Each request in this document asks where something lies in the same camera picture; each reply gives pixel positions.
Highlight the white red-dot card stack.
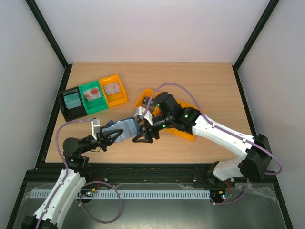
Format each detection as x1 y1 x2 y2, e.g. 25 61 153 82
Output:
83 87 102 101

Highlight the teal card stack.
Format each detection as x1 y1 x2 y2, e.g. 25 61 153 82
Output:
63 92 81 109

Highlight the beige card stack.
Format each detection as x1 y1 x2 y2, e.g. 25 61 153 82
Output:
103 82 121 95

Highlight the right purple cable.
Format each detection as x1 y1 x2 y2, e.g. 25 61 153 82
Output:
140 82 284 207

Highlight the blue leather card holder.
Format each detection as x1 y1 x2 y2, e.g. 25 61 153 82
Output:
102 117 142 143

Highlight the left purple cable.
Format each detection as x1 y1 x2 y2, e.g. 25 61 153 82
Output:
34 118 122 229

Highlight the black storage bin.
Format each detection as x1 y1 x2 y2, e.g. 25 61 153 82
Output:
58 86 87 122

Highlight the black aluminium frame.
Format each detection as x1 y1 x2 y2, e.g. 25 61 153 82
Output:
4 0 294 229

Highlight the yellow triple storage bin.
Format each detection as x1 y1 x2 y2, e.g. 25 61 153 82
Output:
134 88 198 142

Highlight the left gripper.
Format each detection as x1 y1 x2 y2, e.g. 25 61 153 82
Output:
81 126 123 154

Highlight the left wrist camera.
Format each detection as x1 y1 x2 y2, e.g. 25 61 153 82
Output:
91 118 101 140

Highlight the black card stack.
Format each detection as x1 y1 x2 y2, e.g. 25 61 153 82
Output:
142 97 157 113

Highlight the purple cable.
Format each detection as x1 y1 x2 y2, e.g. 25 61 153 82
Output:
140 82 284 207
34 118 122 229

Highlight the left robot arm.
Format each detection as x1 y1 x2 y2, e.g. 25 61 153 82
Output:
21 127 123 229

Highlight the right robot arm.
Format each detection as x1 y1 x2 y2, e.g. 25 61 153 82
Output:
133 92 271 187

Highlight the light blue cable duct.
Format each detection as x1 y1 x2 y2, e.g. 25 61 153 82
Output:
31 188 211 200

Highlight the yellow single storage bin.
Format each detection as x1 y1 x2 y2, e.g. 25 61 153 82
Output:
99 75 128 107

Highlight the green storage bin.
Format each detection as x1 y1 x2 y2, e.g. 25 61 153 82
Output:
79 81 108 115

